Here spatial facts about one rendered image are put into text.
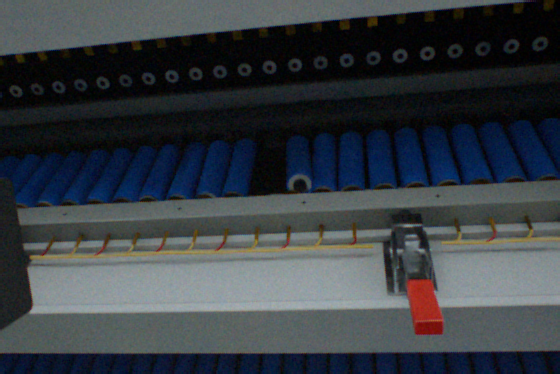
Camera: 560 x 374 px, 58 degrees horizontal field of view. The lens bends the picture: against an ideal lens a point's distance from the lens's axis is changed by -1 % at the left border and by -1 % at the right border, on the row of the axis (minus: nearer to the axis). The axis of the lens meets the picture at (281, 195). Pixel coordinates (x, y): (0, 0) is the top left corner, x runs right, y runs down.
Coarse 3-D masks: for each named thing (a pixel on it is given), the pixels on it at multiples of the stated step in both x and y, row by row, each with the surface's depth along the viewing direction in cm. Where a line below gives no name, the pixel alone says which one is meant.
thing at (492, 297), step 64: (512, 64) 39; (128, 256) 34; (192, 256) 33; (256, 256) 32; (320, 256) 31; (448, 256) 30; (512, 256) 29; (64, 320) 31; (128, 320) 31; (192, 320) 30; (256, 320) 30; (320, 320) 29; (384, 320) 29; (448, 320) 28; (512, 320) 28
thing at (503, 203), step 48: (336, 192) 32; (384, 192) 32; (432, 192) 31; (480, 192) 30; (528, 192) 30; (48, 240) 35; (96, 240) 35; (192, 240) 32; (288, 240) 31; (528, 240) 29
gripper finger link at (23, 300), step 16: (0, 192) 10; (0, 208) 10; (16, 208) 11; (0, 224) 10; (16, 224) 11; (0, 240) 10; (16, 240) 11; (0, 256) 10; (16, 256) 11; (0, 272) 10; (16, 272) 11; (0, 288) 10; (16, 288) 11; (0, 304) 10; (16, 304) 11; (32, 304) 11; (0, 320) 10; (16, 320) 10
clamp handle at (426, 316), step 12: (408, 240) 27; (408, 252) 28; (408, 264) 27; (420, 264) 27; (408, 276) 25; (420, 276) 25; (408, 288) 24; (420, 288) 24; (432, 288) 24; (408, 300) 24; (420, 300) 23; (432, 300) 23; (420, 312) 22; (432, 312) 22; (420, 324) 22; (432, 324) 22
